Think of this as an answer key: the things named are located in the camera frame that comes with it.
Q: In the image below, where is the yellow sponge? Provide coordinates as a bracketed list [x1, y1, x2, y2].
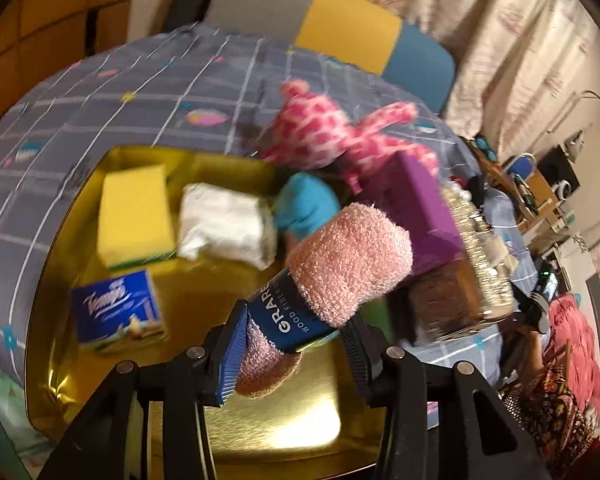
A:
[96, 164, 177, 270]

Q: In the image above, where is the gold tin box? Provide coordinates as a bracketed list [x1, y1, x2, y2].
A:
[24, 144, 406, 467]

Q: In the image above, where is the blue folding chair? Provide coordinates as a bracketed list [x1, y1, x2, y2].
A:
[505, 154, 537, 177]

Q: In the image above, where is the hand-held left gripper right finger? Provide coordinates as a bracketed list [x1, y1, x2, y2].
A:
[339, 322, 553, 480]

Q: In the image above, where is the black appliance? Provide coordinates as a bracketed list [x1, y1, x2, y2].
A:
[536, 144, 581, 196]

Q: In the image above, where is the red patterned blanket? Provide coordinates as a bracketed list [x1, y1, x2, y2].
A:
[542, 294, 600, 376]

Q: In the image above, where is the floral patterned clothing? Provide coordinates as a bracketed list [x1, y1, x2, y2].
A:
[500, 360, 600, 480]

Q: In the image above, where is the blue tissue pack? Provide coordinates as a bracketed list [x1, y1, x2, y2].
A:
[71, 269, 171, 357]

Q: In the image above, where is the teal round object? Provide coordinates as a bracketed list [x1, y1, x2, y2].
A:
[467, 135, 501, 161]

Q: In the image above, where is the pink spotted plush toy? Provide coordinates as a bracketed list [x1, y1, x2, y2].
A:
[257, 80, 441, 196]

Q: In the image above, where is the pink towel roll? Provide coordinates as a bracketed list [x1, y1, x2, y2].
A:
[234, 202, 413, 401]

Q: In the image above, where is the grey plaid tablecloth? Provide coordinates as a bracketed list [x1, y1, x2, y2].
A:
[0, 22, 536, 431]

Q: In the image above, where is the white tissue pack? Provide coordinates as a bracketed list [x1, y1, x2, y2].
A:
[176, 182, 278, 270]

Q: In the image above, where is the wooden wardrobe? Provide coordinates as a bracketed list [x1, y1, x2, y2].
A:
[0, 0, 148, 133]

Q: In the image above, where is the purple carton box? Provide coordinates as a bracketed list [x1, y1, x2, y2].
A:
[380, 152, 468, 281]

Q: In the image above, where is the silver ornate tissue box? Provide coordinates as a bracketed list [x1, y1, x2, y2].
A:
[410, 180, 518, 343]

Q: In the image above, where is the printed beige curtain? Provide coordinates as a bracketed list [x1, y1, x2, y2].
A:
[355, 0, 600, 166]

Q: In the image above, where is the grey yellow blue chair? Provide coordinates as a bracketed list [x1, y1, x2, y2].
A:
[205, 0, 456, 111]

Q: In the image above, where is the blue soft toy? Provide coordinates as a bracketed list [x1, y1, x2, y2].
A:
[272, 172, 342, 241]

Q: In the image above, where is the wooden side desk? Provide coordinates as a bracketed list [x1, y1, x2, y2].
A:
[460, 135, 556, 241]

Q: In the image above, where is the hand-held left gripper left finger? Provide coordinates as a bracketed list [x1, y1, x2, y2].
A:
[37, 300, 253, 480]

